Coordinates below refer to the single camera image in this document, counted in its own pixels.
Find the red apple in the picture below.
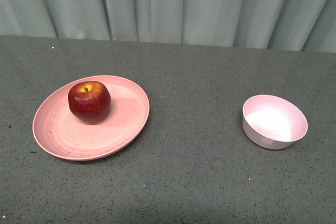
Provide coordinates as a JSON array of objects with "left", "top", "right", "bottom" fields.
[{"left": 68, "top": 81, "right": 111, "bottom": 124}]

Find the pink bowl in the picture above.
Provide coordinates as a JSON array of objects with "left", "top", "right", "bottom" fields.
[{"left": 242, "top": 94, "right": 308, "bottom": 150}]

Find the pink plate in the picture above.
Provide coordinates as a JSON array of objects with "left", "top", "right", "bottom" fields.
[{"left": 32, "top": 75, "right": 150, "bottom": 161}]

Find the pale grey curtain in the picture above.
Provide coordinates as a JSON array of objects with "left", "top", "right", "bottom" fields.
[{"left": 1, "top": 0, "right": 335, "bottom": 52}]

